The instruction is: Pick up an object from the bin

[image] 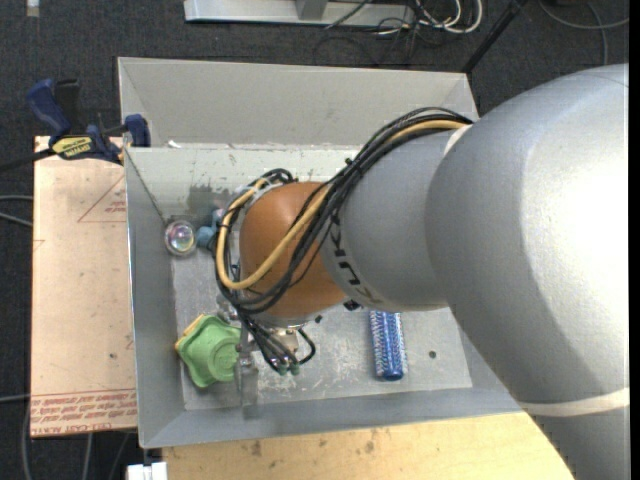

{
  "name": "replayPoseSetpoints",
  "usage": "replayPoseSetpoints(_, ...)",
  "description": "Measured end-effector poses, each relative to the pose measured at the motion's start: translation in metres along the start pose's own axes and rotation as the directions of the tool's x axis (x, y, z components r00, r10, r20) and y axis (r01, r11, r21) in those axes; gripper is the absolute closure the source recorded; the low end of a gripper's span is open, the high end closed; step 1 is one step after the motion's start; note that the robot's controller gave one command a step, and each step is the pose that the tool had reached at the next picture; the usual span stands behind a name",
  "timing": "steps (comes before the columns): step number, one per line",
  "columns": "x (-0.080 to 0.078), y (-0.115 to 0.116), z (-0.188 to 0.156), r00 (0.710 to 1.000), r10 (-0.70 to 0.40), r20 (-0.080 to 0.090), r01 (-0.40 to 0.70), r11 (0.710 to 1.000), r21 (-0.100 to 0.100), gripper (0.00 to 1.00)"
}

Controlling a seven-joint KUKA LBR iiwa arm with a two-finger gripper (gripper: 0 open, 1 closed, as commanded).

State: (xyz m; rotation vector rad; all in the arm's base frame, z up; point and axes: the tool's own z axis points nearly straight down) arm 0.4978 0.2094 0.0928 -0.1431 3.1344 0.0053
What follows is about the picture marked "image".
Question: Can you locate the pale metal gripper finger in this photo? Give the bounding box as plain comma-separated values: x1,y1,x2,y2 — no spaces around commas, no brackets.
233,355,260,420

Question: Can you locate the green star-shaped lid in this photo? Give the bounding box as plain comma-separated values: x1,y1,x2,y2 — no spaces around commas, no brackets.
174,313,245,390

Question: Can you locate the blue ribbed roller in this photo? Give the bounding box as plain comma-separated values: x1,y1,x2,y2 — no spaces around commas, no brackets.
368,309,409,382

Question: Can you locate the pale blue toy figure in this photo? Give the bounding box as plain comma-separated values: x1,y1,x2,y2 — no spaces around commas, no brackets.
195,209,225,250

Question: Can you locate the clear glass ball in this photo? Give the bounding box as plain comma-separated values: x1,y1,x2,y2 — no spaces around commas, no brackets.
164,219,198,258

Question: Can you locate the brown cardboard board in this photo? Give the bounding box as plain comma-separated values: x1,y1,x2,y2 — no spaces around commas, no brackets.
29,135,139,439

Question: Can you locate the grey metal bin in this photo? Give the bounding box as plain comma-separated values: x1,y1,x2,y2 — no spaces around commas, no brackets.
117,56,527,450

